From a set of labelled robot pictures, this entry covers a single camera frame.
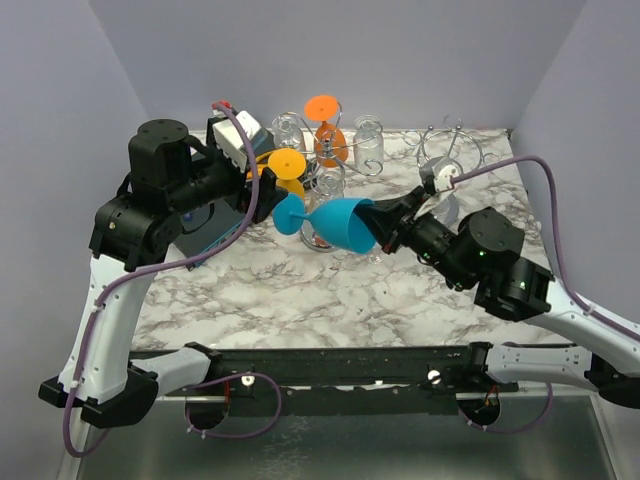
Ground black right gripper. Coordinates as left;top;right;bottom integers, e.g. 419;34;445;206
353;186;474;291

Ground yellow plastic goblet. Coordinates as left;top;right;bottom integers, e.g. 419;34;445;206
267;148;307;200

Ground blue plastic goblet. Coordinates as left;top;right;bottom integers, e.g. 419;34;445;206
272;193;376;254

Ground chrome wine glass rack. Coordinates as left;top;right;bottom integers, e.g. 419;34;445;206
290;95;384;212
400;115;500;186

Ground orange plastic goblet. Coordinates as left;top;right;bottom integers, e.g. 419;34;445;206
304;95;349;169

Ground clear patterned wine glass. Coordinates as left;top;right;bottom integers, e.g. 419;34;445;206
352;115;384;176

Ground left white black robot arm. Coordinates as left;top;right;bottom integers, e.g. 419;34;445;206
38;112;283;429

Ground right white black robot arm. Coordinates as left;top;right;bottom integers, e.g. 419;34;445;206
355;192;639;409

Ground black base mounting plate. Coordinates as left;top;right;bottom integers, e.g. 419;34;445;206
164;344;521;416

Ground yellow handled pliers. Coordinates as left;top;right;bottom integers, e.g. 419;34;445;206
256;150;274;173

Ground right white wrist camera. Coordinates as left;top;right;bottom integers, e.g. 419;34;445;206
414;156;463;219

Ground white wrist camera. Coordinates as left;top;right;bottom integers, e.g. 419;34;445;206
209;105;274;172
414;156;463;219

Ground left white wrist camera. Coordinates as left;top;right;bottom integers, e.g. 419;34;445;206
209;105;274;172

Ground dark blue network switch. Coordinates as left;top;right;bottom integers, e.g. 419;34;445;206
172;124;281;271

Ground aluminium rail frame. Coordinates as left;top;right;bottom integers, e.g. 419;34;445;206
54;130;621;480

